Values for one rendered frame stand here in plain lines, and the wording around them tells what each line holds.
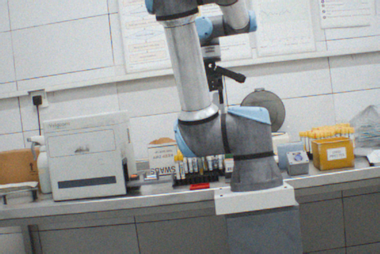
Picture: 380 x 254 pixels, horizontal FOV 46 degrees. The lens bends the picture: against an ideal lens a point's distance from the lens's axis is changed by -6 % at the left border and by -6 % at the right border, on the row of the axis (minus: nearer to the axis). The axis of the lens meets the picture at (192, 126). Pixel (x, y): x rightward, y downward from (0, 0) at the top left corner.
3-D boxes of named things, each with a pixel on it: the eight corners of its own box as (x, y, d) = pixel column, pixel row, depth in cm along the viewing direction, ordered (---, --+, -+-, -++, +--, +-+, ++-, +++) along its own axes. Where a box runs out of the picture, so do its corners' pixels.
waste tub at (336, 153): (319, 171, 164) (317, 143, 163) (313, 166, 177) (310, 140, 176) (355, 166, 163) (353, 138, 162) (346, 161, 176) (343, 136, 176)
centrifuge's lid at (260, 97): (235, 89, 216) (237, 92, 224) (241, 144, 214) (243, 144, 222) (281, 84, 212) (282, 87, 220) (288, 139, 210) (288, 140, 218)
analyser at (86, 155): (53, 202, 166) (41, 121, 165) (74, 189, 194) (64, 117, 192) (134, 195, 165) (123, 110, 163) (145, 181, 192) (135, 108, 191)
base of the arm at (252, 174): (281, 188, 123) (277, 151, 123) (226, 193, 126) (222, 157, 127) (285, 181, 137) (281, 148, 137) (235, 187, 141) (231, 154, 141)
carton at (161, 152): (150, 180, 194) (145, 144, 193) (157, 170, 222) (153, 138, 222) (210, 173, 193) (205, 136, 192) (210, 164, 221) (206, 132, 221)
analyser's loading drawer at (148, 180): (117, 190, 166) (115, 176, 166) (120, 187, 173) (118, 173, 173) (174, 184, 165) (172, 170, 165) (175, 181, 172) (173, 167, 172)
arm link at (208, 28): (220, 11, 150) (224, 16, 161) (186, 17, 153) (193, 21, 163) (223, 34, 151) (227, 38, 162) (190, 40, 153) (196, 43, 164)
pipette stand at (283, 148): (279, 172, 173) (277, 146, 173) (278, 169, 180) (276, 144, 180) (306, 169, 172) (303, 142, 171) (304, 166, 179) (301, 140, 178)
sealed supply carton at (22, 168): (-5, 194, 204) (-11, 153, 203) (21, 184, 227) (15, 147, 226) (55, 188, 199) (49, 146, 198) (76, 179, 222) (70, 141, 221)
